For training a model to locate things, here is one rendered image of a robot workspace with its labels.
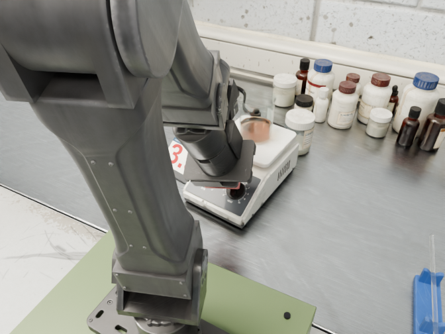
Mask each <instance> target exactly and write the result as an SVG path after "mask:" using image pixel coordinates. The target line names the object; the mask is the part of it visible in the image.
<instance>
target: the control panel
mask: <svg viewBox="0 0 445 334"><path fill-rule="evenodd" d="M260 182H261V179H259V178H257V177H255V176H252V182H251V183H250V184H248V183H247V182H241V183H242V184H243V185H244V187H245V193H244V195H243V196H242V197H241V198H240V199H230V198H229V197H228V196H227V193H226V189H218V188H205V187H203V186H194V185H193V184H192V183H191V182H189V183H188V185H187V187H186V190H187V191H189V192H191V193H193V194H195V195H197V196H199V197H201V198H203V199H205V200H207V201H209V202H211V203H213V204H215V205H217V206H219V207H221V208H223V209H225V210H227V211H229V212H231V213H233V214H235V215H237V216H239V217H241V215H242V214H243V213H244V210H245V209H246V207H247V205H248V203H249V201H250V200H251V198H252V196H253V195H254V192H255V191H256V189H257V187H258V185H259V183H260Z"/></svg>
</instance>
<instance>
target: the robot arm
mask: <svg viewBox="0 0 445 334"><path fill-rule="evenodd" d="M229 76H230V67H229V65H228V64H227V63H226V62H225V61H224V60H223V59H221V55H220V50H207V49H206V47H205V45H204V44H203V42H202V40H201V38H200V36H199V33H198V32H197V28H196V26H195V22H194V20H193V16H192V13H191V9H190V7H189V3H188V1H187V0H0V91H1V93H2V94H3V96H4V98H5V99H6V101H21V102H29V104H30V106H31V107H32V110H33V111H34V113H35V115H36V116H37V118H38V119H39V121H40V122H41V123H42V124H43V125H44V126H45V127H46V128H47V129H48V130H49V131H51V132H52V133H53V134H55V135H56V137H57V138H58V140H59V141H60V142H61V143H62V145H63V146H64V148H65V149H66V150H67V152H68V153H69V155H70V156H71V158H72V159H73V161H74V162H75V164H76V166H77V167H78V169H79V171H80V172H81V174H82V176H83V178H84V180H85V182H86V184H87V185H88V187H89V189H90V191H91V193H92V195H93V197H94V198H95V201H96V202H97V205H98V206H99V209H100V210H101V212H102V214H103V216H104V218H105V220H106V222H107V223H108V225H109V228H110V230H111V232H112V234H113V238H114V240H115V249H114V251H113V257H112V272H111V283H112V284H116V285H115V287H114V288H113V289H112V290H111V291H110V292H109V293H108V294H107V295H106V296H105V298H104V299H103V300H102V301H101V302H100V304H99V305H98V306H97V307H96V308H95V309H94V310H93V311H92V312H91V313H90V315H89V316H88V317H87V325H88V327H89V329H90V330H91V331H92V332H94V333H96V334H123V333H121V332H120V331H118V330H119V329H121V330H123V331H124V332H126V333H125V334H230V333H227V332H226V331H224V330H222V329H220V328H218V327H216V326H214V325H213V324H211V323H209V322H207V321H205V320H203V319H201V314H202V311H203V305H204V301H205V296H206V292H207V268H208V250H207V249H204V248H203V238H202V234H201V227H200V223H199V220H194V218H193V216H192V214H190V212H189V211H188V210H187V209H186V207H185V205H184V203H183V200H182V198H181V196H180V193H179V190H178V187H177V182H176V179H175V174H174V170H173V165H172V160H171V157H170V152H169V148H168V144H167V140H166V135H165V131H164V127H172V130H173V133H174V135H175V137H176V138H177V140H178V141H179V142H180V143H181V144H182V146H183V147H184V148H185V149H186V151H187V158H186V162H185V168H184V171H183V178H184V179H185V180H186V181H187V182H189V181H190V182H191V183H192V184H193V185H194V186H203V187H205V188H218V189H240V183H241V182H247V183H248V184H250V183H251V182H252V175H253V171H252V165H253V159H254V155H256V144H255V142H254V141H253V140H243V138H242V135H241V134H240V131H239V130H238V127H237V126H236V123H235V122H234V120H233V118H234V116H235V115H236V114H237V113H238V111H239V109H238V100H237V98H238V96H239V95H240V94H239V90H238V88H237V86H236V83H235V81H234V79H229Z"/></svg>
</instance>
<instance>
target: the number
mask: <svg viewBox="0 0 445 334"><path fill-rule="evenodd" d="M169 152H170V157H171V160H172V165H173V166H175V167H176V168H179V169H180V170H182V171H184V168H185V162H186V158H187V151H186V149H185V148H184V147H183V146H182V145H181V144H179V143H177V142H175V141H173V143H172V145H171V146H170V149H169Z"/></svg>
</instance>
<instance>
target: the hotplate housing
mask: <svg viewBox="0 0 445 334"><path fill-rule="evenodd" d="M298 151H299V143H298V142H297V141H296V140H294V141H293V142H292V143H291V144H290V145H289V146H288V147H287V148H286V149H285V150H284V151H283V152H282V153H281V154H280V156H279V157H278V158H277V159H276V160H275V161H274V162H273V163H272V164H271V165H270V166H269V167H267V168H261V167H259V166H256V165H254V164H253V165H252V171H253V176H255V177H257V178H259V179H261V182H260V183H259V185H258V187H257V189H256V191H255V192H254V195H253V196H252V198H251V200H250V201H249V203H248V205H247V207H246V209H245V210H244V213H243V214H242V215H241V217H239V216H237V215H235V214H233V213H231V212H229V211H227V210H225V209H223V208H221V207H219V206H217V205H215V204H213V203H211V202H209V201H207V200H205V199H203V198H201V197H199V196H197V195H195V194H193V193H191V192H189V191H187V190H186V187H187V185H188V183H189V182H190V181H189V182H187V183H186V185H185V187H184V188H183V196H184V200H186V201H188V202H190V203H192V204H194V205H196V206H198V207H200V208H201V209H204V210H205V211H208V212H209V213H212V214H213V215H216V216H217V217H220V218H221V219H224V220H225V221H228V222H229V223H232V224H233V225H236V226H237V227H240V228H241V229H242V228H243V227H244V226H245V225H246V224H247V222H249V220H251V218H252V217H253V216H254V215H255V213H256V212H257V211H258V210H259V209H260V208H261V206H263V204H264V203H265V202H266V201H267V200H268V198H269V197H270V196H271V195H272V194H273V193H274V191H276V189H277V188H278V187H279V186H280V185H281V183H282V182H283V181H284V180H285V179H286V177H288V175H289V174H290V173H291V172H292V171H293V170H294V168H295V167H296V164H297V156H298Z"/></svg>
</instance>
